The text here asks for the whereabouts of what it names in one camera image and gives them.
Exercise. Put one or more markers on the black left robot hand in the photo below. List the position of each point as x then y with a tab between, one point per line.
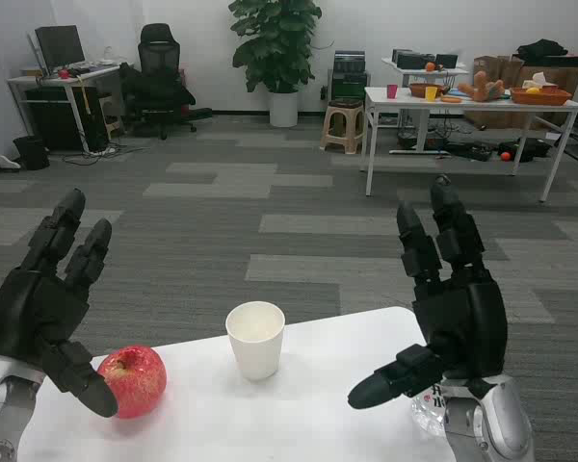
34	313

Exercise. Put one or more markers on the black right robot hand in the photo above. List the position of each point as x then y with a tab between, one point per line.
467	327

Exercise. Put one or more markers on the clear plastic water bottle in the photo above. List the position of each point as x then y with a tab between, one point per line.
426	416

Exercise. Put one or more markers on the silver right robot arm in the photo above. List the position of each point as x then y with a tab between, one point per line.
501	418

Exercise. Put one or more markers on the red apple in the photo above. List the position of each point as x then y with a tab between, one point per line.
139	375

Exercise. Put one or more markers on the black trash bin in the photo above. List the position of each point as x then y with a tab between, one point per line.
31	153

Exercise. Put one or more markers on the black duffel bag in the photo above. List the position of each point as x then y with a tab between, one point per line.
534	149

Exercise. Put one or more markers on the black cabinet under desk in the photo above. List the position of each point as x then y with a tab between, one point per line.
53	115

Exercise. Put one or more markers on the small wooden step stool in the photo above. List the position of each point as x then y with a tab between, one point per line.
111	120

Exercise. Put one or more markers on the white paper cup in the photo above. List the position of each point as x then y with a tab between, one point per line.
255	346

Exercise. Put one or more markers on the white office desk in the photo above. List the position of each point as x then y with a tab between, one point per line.
53	81

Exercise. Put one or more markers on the yellow cup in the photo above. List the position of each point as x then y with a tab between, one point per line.
430	94

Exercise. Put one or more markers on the white folding-leg table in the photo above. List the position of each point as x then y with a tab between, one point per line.
400	98

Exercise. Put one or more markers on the orange plush toy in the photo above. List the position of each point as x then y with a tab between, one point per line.
481	89

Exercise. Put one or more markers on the beige plastic stool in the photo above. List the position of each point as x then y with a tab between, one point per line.
342	122

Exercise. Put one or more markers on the orange rectangular basket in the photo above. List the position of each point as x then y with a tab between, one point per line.
539	97

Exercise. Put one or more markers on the brown round bowl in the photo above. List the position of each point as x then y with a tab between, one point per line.
416	89

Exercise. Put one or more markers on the pink cup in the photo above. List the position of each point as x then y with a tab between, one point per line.
392	91

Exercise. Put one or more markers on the white tissue box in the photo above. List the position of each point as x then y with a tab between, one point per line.
542	81

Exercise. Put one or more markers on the small brown cardboard box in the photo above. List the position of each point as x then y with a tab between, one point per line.
491	69

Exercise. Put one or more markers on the white standing desk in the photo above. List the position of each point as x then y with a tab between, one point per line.
416	70

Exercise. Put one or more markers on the black computer monitor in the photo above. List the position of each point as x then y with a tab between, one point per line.
60	48

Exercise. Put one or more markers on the small black speaker box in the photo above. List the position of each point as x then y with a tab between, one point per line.
446	61

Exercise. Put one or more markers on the black green equipment case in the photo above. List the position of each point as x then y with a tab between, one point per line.
349	87

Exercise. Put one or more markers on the large black speaker box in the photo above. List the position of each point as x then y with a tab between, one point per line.
414	59

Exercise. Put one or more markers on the large brown cardboard box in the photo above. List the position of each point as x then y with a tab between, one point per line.
568	72

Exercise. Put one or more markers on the white plant pot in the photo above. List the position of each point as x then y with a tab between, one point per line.
283	110

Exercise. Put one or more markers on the black office chair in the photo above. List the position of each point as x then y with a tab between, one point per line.
159	53

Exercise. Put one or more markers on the black cloth bag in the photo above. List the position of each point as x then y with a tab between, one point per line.
542	48

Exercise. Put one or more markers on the black slatted equipment case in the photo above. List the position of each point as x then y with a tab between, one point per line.
349	61

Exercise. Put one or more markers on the green leafy plant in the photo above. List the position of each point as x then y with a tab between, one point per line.
274	43

